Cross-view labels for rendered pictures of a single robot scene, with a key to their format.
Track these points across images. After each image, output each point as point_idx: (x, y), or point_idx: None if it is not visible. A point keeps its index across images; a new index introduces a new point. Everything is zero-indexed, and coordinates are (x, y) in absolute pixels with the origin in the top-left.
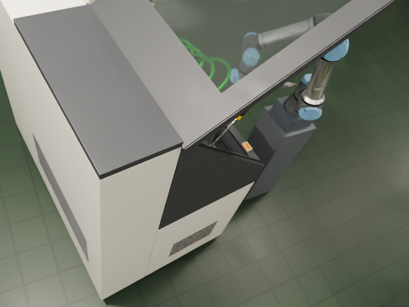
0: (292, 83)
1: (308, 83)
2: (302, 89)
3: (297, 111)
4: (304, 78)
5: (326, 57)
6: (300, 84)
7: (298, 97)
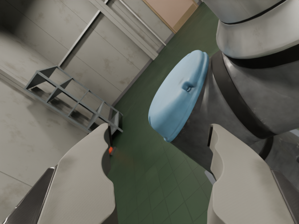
0: (223, 138)
1: (193, 81)
2: (230, 109)
3: (296, 158)
4: (167, 110)
5: None
6: (199, 134)
7: (275, 125)
